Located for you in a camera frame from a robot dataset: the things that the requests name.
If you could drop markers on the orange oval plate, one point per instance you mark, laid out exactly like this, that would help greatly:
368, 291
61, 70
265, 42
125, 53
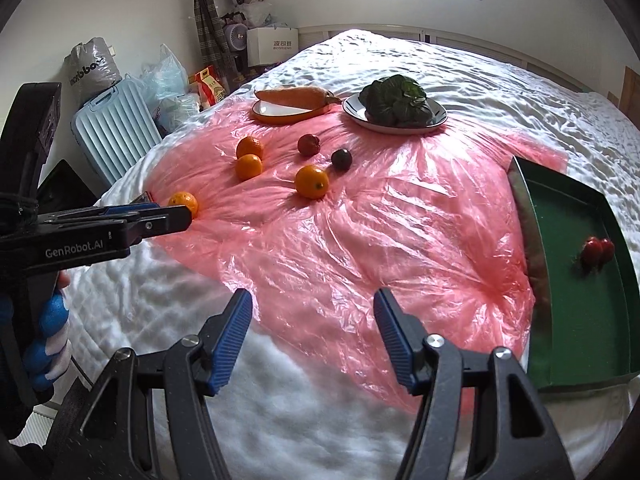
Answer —
280, 111

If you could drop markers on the pink plastic sheet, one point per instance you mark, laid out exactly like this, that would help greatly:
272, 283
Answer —
350, 240

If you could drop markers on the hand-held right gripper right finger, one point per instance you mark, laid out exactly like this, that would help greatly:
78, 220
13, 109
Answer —
395, 331

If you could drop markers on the wooden board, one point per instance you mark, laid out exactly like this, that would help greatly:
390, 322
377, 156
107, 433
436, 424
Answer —
629, 90

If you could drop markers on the bok choy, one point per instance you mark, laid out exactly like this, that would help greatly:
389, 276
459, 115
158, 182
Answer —
395, 100

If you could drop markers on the light blue suitcase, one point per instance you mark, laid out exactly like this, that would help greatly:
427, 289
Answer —
112, 130

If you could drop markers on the red yellow snack bag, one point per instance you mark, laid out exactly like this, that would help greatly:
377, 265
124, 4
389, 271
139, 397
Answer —
210, 87

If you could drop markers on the dark purple fruit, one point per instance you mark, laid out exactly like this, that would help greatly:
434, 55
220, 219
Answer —
341, 159

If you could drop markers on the carrot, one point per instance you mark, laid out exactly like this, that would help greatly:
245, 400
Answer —
295, 96

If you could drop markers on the plaid scarf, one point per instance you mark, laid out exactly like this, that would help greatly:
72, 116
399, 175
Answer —
206, 20

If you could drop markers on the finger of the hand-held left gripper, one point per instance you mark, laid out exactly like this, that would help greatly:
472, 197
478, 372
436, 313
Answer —
117, 210
165, 220

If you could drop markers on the white cardboard box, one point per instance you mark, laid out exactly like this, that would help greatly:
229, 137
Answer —
272, 46

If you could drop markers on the white green plastic bag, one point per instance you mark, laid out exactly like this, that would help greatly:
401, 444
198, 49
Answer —
177, 112

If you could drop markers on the white round plate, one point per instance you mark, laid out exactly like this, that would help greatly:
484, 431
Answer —
352, 110

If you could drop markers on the grey printed bag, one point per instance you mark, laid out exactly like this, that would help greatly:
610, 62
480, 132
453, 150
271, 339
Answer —
92, 67

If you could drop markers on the green tray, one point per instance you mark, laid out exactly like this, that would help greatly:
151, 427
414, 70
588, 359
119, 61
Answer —
575, 310

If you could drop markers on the small red fruit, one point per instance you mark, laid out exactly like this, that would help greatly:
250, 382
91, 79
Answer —
308, 144
592, 255
608, 250

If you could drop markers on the person's left hand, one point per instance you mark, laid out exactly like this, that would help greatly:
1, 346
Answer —
52, 312

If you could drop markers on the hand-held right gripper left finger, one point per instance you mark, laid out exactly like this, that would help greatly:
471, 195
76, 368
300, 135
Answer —
234, 341

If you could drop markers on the white quilted bed cover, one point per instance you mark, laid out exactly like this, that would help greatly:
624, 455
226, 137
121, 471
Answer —
450, 60

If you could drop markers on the orange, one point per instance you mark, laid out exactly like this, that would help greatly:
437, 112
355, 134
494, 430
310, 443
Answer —
250, 146
248, 167
183, 204
312, 182

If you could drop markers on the pale blue plastic bag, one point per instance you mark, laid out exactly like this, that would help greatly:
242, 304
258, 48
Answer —
165, 77

